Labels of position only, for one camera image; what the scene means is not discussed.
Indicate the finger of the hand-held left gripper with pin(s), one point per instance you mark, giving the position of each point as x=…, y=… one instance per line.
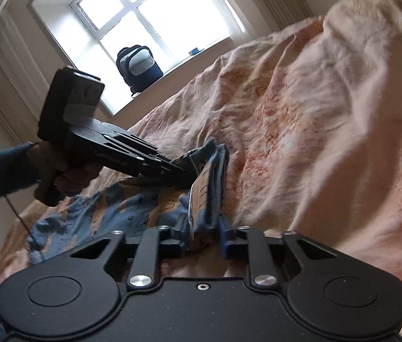
x=158, y=158
x=165, y=181

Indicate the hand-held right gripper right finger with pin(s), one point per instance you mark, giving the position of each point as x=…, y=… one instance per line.
x=225, y=243

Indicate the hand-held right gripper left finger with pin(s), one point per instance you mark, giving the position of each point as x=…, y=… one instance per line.
x=183, y=246

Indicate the blue orange printed pants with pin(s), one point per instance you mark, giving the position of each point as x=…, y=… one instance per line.
x=158, y=205

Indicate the person's left hand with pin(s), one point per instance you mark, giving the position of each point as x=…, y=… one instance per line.
x=49, y=158

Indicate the dark blue backpack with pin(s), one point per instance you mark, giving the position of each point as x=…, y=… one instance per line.
x=139, y=67

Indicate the small blue box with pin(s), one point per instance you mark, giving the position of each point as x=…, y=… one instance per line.
x=194, y=51

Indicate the white framed window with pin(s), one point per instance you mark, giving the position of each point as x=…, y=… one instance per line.
x=144, y=10

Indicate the pink floral blanket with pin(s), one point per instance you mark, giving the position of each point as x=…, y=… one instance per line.
x=311, y=114

